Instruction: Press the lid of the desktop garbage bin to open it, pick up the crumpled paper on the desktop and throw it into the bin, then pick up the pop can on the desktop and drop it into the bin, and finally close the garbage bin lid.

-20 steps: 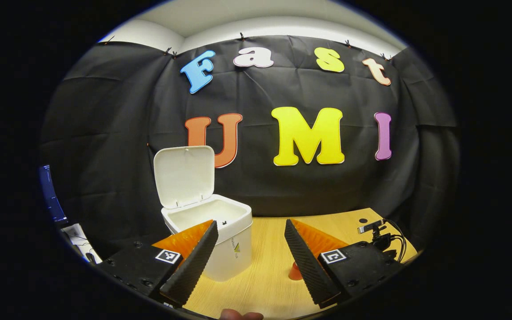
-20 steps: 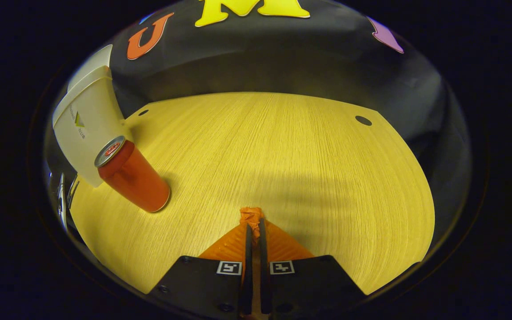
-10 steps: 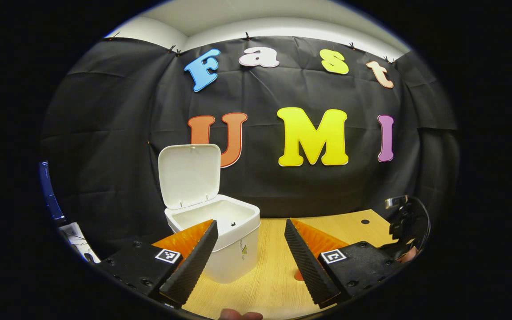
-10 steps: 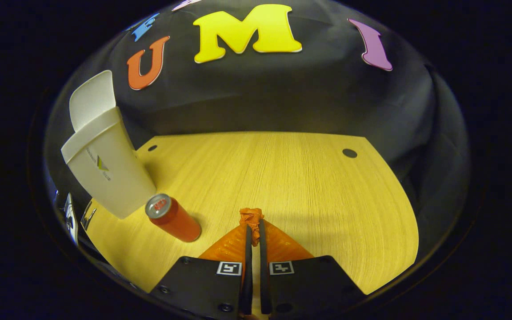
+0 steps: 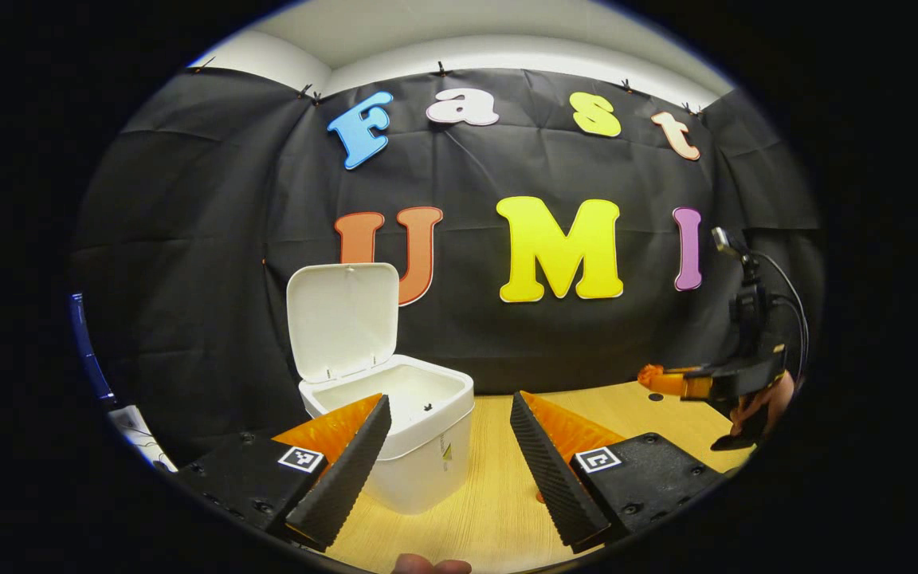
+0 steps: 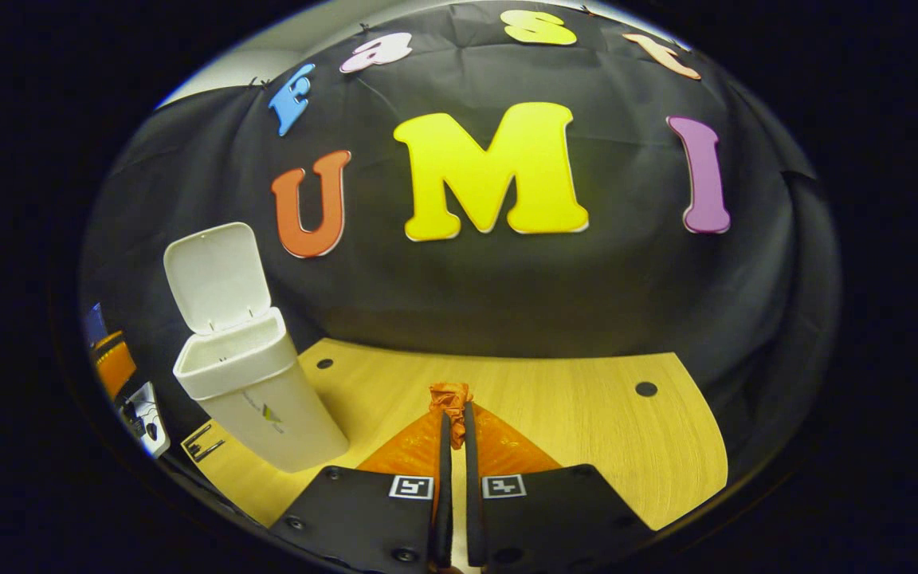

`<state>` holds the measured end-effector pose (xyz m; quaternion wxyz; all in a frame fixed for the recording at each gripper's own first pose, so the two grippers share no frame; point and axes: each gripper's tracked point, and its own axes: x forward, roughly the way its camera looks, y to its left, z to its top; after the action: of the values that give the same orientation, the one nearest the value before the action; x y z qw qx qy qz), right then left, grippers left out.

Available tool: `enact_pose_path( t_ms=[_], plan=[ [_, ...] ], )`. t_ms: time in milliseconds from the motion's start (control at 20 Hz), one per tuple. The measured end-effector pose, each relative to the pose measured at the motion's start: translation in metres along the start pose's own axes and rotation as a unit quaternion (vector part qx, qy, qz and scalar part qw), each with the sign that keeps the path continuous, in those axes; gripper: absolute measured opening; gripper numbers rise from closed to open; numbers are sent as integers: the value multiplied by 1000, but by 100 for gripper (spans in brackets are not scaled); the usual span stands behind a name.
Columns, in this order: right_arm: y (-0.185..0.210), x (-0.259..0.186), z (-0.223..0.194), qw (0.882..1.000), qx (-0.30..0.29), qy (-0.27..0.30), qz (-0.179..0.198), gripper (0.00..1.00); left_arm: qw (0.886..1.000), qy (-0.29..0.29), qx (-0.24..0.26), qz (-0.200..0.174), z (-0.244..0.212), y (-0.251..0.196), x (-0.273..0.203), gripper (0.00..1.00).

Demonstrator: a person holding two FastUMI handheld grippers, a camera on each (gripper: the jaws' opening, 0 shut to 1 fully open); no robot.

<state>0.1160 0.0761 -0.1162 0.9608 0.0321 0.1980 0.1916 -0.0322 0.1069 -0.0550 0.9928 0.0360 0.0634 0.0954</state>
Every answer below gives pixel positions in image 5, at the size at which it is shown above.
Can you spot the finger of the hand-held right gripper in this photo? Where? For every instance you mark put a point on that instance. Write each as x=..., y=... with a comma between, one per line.
x=698, y=387

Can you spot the blue panel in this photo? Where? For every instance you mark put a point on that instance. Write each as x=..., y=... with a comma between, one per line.
x=88, y=359

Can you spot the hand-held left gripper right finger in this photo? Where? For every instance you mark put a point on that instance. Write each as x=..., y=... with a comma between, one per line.
x=555, y=482

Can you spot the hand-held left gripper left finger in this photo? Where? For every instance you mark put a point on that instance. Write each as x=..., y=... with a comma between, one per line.
x=347, y=478

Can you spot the wooden desktop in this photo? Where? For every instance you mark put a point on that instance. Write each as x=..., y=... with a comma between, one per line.
x=499, y=494

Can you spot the orange paper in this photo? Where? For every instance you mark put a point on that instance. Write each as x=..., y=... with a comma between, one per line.
x=650, y=376

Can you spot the black backdrop cloth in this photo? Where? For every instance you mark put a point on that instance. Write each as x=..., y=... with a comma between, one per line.
x=507, y=335

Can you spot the white desktop garbage bin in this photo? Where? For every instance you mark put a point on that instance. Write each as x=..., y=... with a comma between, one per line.
x=419, y=470

